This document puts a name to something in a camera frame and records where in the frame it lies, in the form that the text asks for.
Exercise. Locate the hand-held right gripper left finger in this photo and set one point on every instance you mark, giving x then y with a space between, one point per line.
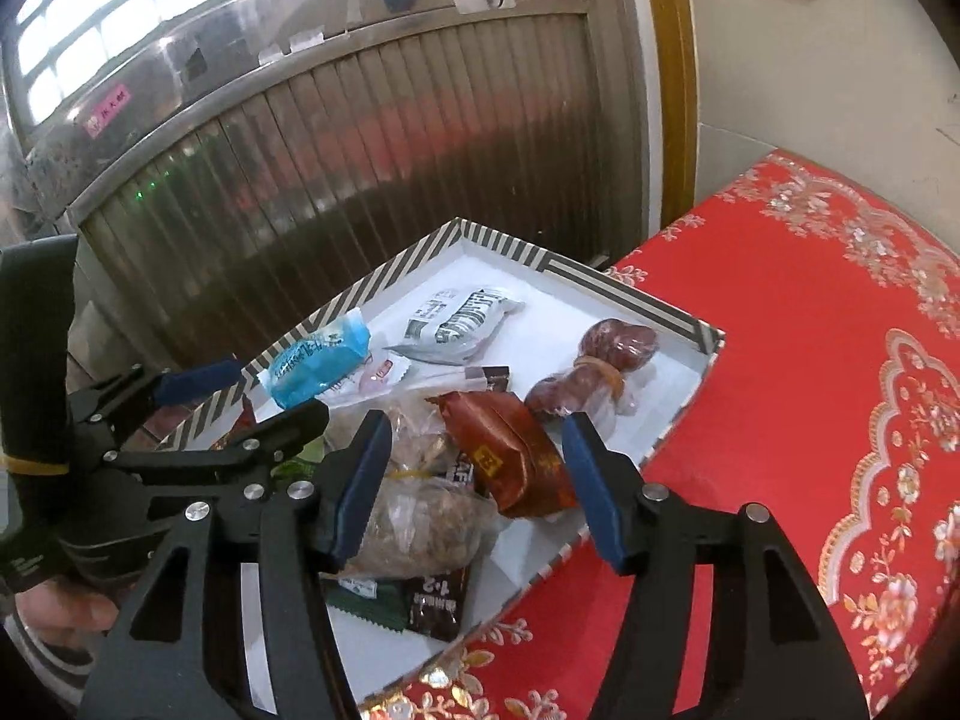
367 480

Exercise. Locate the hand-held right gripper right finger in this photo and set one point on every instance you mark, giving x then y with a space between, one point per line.
592 487

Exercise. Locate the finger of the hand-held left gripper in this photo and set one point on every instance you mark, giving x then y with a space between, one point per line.
292 427
202 381

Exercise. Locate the blue and white snack packet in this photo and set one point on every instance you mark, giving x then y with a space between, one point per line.
315 360

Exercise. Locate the clear bag of nuts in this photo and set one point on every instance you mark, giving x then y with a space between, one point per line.
427 525

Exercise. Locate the red-brown snack packet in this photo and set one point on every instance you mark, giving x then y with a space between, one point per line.
510 450

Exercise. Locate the pink snack packet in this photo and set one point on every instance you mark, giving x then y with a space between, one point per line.
382 373

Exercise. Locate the green snack packet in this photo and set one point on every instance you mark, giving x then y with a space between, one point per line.
360 601

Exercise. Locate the striped cardboard box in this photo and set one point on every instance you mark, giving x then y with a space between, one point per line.
525 330

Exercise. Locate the person's left forearm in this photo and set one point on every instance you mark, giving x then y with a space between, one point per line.
37 660

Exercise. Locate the person's left hand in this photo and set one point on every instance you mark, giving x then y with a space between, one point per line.
67 609

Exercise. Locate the tied red sausage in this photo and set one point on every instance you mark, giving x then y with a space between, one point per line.
615 349

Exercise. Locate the black and white snack packet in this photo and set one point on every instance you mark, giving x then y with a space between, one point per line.
457 322

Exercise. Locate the red floral tablecloth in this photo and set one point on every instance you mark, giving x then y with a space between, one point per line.
787 390

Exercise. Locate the pink label sticker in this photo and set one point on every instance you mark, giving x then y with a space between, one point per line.
111 114

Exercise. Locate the corrugated metal door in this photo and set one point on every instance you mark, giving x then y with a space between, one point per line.
375 150

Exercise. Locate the glass block window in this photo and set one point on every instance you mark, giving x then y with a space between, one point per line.
150 7

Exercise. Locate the yellow wooden door frame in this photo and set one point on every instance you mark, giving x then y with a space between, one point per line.
671 90

